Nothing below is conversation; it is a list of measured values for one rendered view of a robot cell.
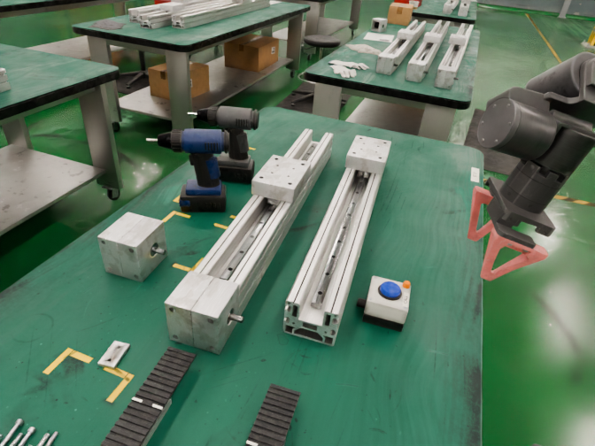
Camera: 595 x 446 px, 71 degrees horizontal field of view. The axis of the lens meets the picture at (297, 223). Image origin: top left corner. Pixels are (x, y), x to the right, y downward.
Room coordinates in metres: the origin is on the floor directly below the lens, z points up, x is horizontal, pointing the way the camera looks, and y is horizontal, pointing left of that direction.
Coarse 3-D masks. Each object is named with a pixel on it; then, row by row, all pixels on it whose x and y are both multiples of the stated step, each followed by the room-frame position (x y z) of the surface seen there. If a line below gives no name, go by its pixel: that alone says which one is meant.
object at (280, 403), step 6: (270, 396) 0.39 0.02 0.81; (276, 396) 0.39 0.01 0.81; (264, 402) 0.38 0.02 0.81; (270, 402) 0.38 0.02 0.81; (276, 402) 0.38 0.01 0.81; (282, 402) 0.38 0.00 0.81; (288, 402) 0.38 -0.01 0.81; (294, 402) 0.38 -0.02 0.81; (282, 408) 0.37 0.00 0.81; (288, 408) 0.37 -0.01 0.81; (294, 408) 0.37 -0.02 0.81
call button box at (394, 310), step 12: (372, 288) 0.62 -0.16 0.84; (408, 288) 0.63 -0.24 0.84; (360, 300) 0.63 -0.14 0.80; (372, 300) 0.59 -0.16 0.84; (384, 300) 0.59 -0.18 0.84; (396, 300) 0.60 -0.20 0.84; (408, 300) 0.60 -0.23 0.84; (372, 312) 0.59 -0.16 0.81; (384, 312) 0.58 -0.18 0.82; (396, 312) 0.58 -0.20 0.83; (384, 324) 0.58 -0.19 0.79; (396, 324) 0.58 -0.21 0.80
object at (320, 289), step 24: (336, 192) 0.95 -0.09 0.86; (360, 192) 1.01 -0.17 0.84; (336, 216) 0.84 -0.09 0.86; (360, 216) 0.85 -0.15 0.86; (336, 240) 0.78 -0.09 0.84; (360, 240) 0.75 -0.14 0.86; (312, 264) 0.65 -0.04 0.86; (336, 264) 0.71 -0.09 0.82; (312, 288) 0.62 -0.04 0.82; (336, 288) 0.59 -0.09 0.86; (288, 312) 0.54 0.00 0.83; (312, 312) 0.56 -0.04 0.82; (336, 312) 0.53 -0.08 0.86; (312, 336) 0.54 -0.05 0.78
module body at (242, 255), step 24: (312, 144) 1.30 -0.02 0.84; (312, 168) 1.08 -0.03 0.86; (240, 216) 0.80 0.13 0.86; (264, 216) 0.85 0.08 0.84; (288, 216) 0.86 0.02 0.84; (240, 240) 0.75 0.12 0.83; (264, 240) 0.72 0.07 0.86; (216, 264) 0.64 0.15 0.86; (240, 264) 0.63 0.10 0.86; (264, 264) 0.70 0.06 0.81; (240, 288) 0.57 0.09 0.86; (240, 312) 0.57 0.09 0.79
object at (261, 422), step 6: (258, 414) 0.36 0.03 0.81; (258, 420) 0.35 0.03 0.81; (264, 420) 0.35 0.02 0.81; (270, 420) 0.35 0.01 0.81; (276, 420) 0.35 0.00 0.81; (258, 426) 0.34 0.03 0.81; (264, 426) 0.34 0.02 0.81; (270, 426) 0.34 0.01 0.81; (276, 426) 0.34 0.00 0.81; (282, 426) 0.34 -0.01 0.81; (288, 426) 0.34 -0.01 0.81; (270, 432) 0.33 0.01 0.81; (276, 432) 0.33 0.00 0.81; (282, 432) 0.33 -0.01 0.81
